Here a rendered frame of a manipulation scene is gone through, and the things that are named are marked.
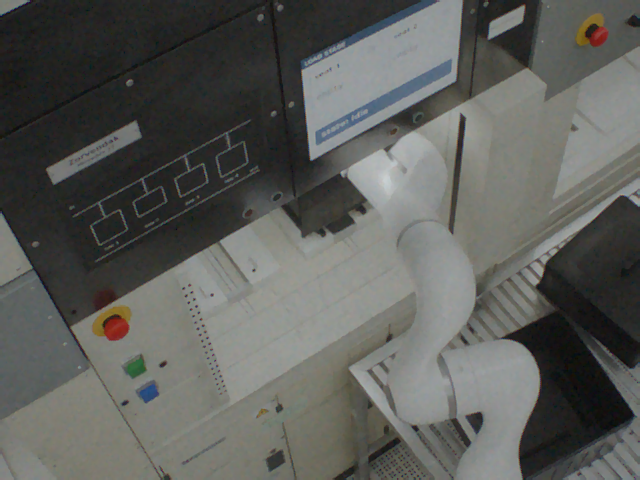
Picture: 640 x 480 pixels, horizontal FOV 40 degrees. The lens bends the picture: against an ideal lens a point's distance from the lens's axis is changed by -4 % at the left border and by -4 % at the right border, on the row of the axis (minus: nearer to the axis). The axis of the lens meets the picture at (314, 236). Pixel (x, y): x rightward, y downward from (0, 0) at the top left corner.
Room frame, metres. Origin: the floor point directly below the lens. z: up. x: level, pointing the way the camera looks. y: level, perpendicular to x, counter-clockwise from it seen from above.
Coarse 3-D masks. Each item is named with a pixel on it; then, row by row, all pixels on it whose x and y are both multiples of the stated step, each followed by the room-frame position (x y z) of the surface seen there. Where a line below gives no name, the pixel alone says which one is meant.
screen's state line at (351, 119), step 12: (432, 72) 0.97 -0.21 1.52; (444, 72) 0.98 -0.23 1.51; (408, 84) 0.95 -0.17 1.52; (420, 84) 0.96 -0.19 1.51; (384, 96) 0.93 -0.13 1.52; (396, 96) 0.94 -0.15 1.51; (360, 108) 0.90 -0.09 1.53; (372, 108) 0.91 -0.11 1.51; (336, 120) 0.88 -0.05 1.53; (348, 120) 0.89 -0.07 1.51; (360, 120) 0.90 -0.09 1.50; (324, 132) 0.87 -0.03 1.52; (336, 132) 0.88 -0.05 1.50
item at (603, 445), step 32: (544, 320) 0.83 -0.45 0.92; (544, 352) 0.83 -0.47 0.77; (576, 352) 0.77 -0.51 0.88; (544, 384) 0.76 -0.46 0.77; (576, 384) 0.74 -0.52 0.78; (608, 384) 0.68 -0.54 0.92; (480, 416) 0.70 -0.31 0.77; (544, 416) 0.69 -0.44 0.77; (576, 416) 0.68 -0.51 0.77; (608, 416) 0.64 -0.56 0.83; (544, 448) 0.62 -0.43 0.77; (576, 448) 0.61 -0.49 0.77; (608, 448) 0.58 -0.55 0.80
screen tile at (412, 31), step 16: (432, 16) 0.97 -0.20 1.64; (448, 16) 0.98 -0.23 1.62; (400, 32) 0.94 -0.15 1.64; (416, 32) 0.95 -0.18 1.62; (432, 32) 0.97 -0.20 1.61; (448, 32) 0.98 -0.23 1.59; (400, 48) 0.94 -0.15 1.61; (432, 48) 0.97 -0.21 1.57; (448, 48) 0.98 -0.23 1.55; (400, 64) 0.94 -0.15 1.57; (416, 64) 0.95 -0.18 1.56
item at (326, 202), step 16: (336, 176) 1.11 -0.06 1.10; (320, 192) 1.09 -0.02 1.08; (336, 192) 1.11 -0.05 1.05; (352, 192) 1.13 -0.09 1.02; (288, 208) 1.11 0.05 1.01; (304, 208) 1.08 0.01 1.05; (320, 208) 1.09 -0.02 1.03; (336, 208) 1.11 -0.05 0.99; (352, 208) 1.13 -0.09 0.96; (304, 224) 1.07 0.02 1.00; (320, 224) 1.09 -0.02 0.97
